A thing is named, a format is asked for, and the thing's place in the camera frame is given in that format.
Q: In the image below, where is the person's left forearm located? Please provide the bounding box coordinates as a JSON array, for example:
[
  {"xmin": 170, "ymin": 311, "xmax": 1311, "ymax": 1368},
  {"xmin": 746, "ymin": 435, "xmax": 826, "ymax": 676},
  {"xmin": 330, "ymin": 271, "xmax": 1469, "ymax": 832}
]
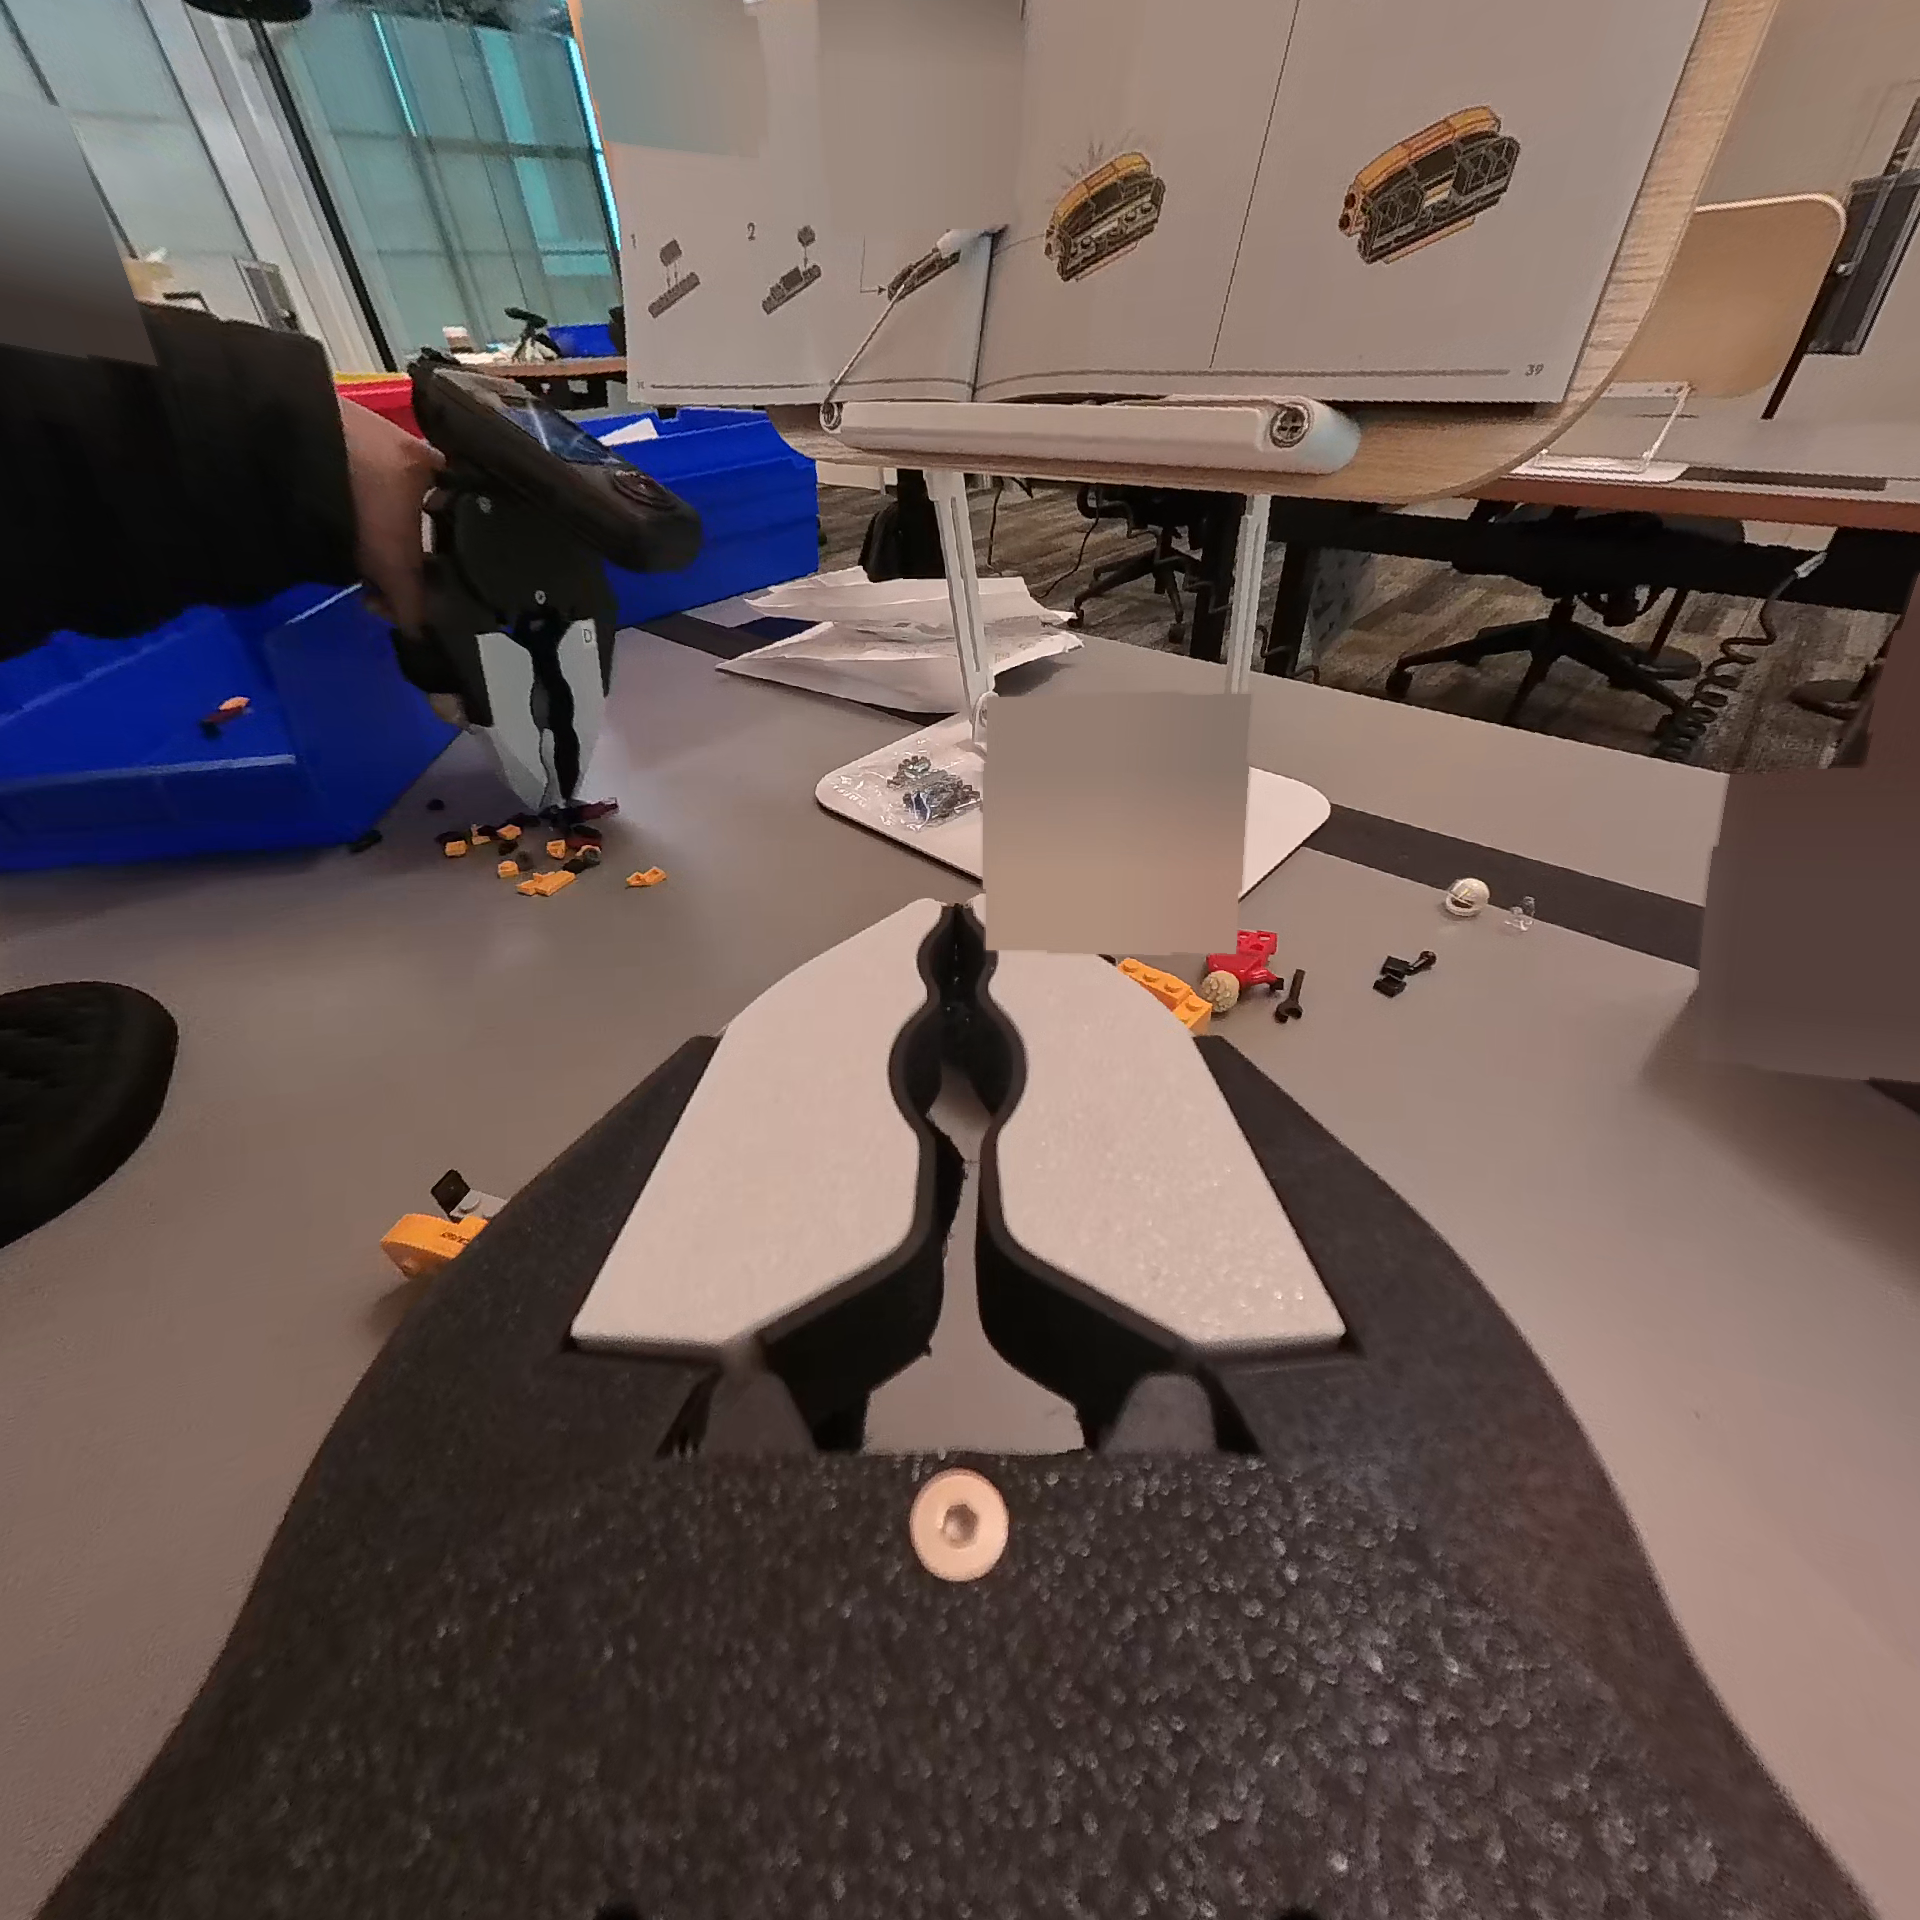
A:
[{"xmin": 0, "ymin": 307, "xmax": 362, "ymax": 662}]

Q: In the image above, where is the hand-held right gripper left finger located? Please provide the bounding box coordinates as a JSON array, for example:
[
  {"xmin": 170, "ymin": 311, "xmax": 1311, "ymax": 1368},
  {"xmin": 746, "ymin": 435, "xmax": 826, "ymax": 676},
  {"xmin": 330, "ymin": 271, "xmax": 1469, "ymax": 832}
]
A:
[{"xmin": 570, "ymin": 896, "xmax": 968, "ymax": 1453}]

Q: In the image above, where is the light wooden chair back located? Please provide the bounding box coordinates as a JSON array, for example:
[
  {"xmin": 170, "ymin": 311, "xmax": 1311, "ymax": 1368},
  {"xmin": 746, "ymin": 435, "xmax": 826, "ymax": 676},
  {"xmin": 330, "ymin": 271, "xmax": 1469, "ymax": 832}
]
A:
[{"xmin": 1612, "ymin": 193, "xmax": 1845, "ymax": 400}]

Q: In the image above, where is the black office chair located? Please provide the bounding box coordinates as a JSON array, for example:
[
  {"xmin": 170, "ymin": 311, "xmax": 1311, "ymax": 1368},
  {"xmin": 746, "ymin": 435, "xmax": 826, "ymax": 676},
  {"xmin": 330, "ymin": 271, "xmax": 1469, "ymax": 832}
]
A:
[
  {"xmin": 1387, "ymin": 556, "xmax": 1695, "ymax": 721},
  {"xmin": 1072, "ymin": 495, "xmax": 1202, "ymax": 632}
]

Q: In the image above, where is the black padded cushion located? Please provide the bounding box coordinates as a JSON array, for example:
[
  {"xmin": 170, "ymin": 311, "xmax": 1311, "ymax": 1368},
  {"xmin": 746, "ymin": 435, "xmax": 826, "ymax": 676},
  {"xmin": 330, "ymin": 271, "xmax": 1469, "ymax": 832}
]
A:
[{"xmin": 0, "ymin": 983, "xmax": 178, "ymax": 1251}]

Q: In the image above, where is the stack of nested blue bins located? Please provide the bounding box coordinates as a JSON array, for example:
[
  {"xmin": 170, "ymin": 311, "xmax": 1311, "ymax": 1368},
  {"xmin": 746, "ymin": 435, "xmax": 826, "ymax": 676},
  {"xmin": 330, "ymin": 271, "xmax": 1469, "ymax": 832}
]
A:
[{"xmin": 576, "ymin": 406, "xmax": 823, "ymax": 629}]

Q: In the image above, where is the grey desk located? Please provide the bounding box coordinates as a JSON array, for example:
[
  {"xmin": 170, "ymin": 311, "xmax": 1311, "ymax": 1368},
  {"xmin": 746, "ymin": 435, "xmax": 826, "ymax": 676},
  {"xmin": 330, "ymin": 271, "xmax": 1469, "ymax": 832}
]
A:
[{"xmin": 0, "ymin": 622, "xmax": 1920, "ymax": 1920}]

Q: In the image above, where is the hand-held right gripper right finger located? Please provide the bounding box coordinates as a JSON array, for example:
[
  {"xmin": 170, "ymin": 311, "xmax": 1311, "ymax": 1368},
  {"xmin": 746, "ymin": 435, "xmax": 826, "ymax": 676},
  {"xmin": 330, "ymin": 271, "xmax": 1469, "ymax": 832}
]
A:
[{"xmin": 957, "ymin": 896, "xmax": 1350, "ymax": 1452}]

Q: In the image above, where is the white book stand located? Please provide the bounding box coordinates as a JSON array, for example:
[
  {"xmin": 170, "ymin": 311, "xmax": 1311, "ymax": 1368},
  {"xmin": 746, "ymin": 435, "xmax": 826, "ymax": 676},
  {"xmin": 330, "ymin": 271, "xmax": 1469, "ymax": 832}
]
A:
[{"xmin": 815, "ymin": 0, "xmax": 1778, "ymax": 884}]

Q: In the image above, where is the black coiled cable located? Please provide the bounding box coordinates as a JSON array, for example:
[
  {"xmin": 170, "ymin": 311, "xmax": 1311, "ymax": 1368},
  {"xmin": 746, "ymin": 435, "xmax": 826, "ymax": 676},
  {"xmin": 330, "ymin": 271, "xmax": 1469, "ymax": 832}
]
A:
[{"xmin": 1658, "ymin": 599, "xmax": 1772, "ymax": 759}]

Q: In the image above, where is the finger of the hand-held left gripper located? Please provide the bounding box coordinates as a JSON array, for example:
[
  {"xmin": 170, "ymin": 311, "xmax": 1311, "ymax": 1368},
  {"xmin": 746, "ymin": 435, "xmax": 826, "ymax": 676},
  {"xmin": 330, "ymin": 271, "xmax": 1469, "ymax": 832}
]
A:
[
  {"xmin": 546, "ymin": 608, "xmax": 619, "ymax": 804},
  {"xmin": 478, "ymin": 630, "xmax": 576, "ymax": 815}
]

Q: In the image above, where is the orange toy brick assembly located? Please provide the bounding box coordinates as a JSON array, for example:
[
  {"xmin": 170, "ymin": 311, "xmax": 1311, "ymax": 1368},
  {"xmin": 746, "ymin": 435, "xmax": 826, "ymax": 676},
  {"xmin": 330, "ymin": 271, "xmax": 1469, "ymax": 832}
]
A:
[{"xmin": 379, "ymin": 1169, "xmax": 510, "ymax": 1280}]

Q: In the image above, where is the pile of small bricks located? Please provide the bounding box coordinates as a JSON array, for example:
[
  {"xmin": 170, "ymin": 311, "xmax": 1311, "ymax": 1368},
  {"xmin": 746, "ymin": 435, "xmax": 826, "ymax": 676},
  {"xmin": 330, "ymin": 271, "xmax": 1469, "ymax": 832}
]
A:
[{"xmin": 347, "ymin": 796, "xmax": 619, "ymax": 899}]

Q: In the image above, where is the black toy car chassis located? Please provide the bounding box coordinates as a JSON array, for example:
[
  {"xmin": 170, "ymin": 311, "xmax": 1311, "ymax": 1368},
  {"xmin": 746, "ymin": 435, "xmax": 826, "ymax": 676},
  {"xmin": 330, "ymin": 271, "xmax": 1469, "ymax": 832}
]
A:
[{"xmin": 927, "ymin": 915, "xmax": 1213, "ymax": 1115}]

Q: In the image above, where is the bag of small metal parts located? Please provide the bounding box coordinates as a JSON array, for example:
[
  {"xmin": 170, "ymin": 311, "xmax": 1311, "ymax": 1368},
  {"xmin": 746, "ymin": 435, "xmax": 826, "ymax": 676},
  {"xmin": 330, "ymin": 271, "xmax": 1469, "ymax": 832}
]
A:
[{"xmin": 882, "ymin": 753, "xmax": 984, "ymax": 830}]

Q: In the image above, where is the open instruction booklet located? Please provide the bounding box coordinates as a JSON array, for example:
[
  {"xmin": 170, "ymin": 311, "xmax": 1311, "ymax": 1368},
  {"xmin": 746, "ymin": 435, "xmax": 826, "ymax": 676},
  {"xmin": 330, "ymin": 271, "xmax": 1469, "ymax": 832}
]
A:
[{"xmin": 598, "ymin": 0, "xmax": 1711, "ymax": 405}]

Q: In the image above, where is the brown background table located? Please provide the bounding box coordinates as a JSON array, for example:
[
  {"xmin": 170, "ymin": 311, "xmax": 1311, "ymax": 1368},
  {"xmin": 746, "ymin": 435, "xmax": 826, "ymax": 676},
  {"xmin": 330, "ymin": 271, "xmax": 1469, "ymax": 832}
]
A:
[{"xmin": 451, "ymin": 351, "xmax": 628, "ymax": 406}]

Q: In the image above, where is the wooden office table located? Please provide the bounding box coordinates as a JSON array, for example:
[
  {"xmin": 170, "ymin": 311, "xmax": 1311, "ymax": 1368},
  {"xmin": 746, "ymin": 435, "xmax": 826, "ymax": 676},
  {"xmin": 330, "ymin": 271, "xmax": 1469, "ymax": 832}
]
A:
[{"xmin": 1485, "ymin": 451, "xmax": 1920, "ymax": 535}]

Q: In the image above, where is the blue plastic bin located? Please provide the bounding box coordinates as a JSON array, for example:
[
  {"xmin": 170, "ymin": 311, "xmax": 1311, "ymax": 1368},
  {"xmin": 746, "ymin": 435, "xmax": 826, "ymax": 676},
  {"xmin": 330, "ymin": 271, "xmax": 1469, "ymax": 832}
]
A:
[{"xmin": 0, "ymin": 583, "xmax": 459, "ymax": 876}]

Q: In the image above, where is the clear acrylic stand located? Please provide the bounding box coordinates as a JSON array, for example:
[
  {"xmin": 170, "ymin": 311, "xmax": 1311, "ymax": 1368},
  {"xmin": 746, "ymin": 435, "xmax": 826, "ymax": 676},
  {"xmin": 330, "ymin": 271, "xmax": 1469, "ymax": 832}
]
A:
[{"xmin": 1528, "ymin": 382, "xmax": 1706, "ymax": 473}]

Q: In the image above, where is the black wall panel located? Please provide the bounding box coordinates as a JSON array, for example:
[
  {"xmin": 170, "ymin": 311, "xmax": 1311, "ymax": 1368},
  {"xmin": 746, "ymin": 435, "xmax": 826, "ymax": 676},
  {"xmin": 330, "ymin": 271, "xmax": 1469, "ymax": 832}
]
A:
[{"xmin": 1808, "ymin": 88, "xmax": 1920, "ymax": 355}]

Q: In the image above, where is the red toy minifigure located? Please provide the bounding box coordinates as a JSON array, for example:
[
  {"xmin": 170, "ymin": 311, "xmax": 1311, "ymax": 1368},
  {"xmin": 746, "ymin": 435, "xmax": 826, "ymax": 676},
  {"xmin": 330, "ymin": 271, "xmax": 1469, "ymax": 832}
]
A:
[{"xmin": 1198, "ymin": 929, "xmax": 1286, "ymax": 1014}]

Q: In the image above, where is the crumpled white paper bag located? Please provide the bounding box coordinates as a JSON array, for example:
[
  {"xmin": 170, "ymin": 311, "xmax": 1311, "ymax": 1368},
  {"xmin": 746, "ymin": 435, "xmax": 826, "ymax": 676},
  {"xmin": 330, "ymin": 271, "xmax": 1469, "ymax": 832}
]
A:
[{"xmin": 718, "ymin": 566, "xmax": 1085, "ymax": 713}]

